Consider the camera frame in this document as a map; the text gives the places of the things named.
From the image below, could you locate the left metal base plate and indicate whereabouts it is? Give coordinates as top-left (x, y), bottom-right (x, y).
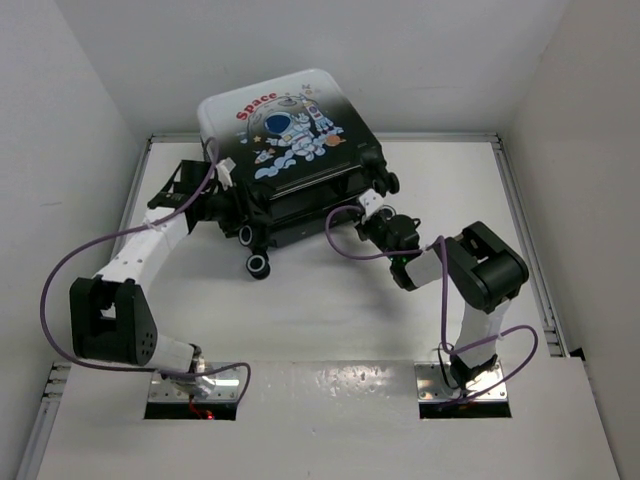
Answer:
top-left (147, 368), bottom-right (241, 404)

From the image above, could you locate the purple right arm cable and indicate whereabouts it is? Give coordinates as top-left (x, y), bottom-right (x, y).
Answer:
top-left (324, 203), bottom-right (540, 406)

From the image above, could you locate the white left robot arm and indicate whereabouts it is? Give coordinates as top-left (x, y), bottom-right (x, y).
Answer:
top-left (69, 161), bottom-right (219, 381)

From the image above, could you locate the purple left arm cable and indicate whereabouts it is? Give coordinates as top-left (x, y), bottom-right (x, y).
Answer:
top-left (39, 137), bottom-right (252, 399)

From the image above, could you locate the metal base plate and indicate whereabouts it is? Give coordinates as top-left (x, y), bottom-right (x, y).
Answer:
top-left (147, 368), bottom-right (241, 404)
top-left (414, 361), bottom-right (508, 404)

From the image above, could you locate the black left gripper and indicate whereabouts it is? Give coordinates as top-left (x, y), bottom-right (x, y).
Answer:
top-left (196, 177), bottom-right (269, 236)

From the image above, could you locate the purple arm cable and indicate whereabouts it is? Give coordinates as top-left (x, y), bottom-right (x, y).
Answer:
top-left (39, 137), bottom-right (252, 399)
top-left (324, 203), bottom-right (540, 406)

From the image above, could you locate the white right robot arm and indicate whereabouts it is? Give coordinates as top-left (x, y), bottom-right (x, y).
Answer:
top-left (356, 207), bottom-right (529, 388)

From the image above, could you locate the grey suitcase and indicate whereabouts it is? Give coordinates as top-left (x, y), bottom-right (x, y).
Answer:
top-left (197, 69), bottom-right (400, 280)

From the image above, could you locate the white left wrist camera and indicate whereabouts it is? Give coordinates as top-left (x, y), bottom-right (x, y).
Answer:
top-left (216, 157), bottom-right (236, 190)

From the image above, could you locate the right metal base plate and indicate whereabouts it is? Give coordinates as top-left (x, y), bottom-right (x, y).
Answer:
top-left (414, 361), bottom-right (508, 404)

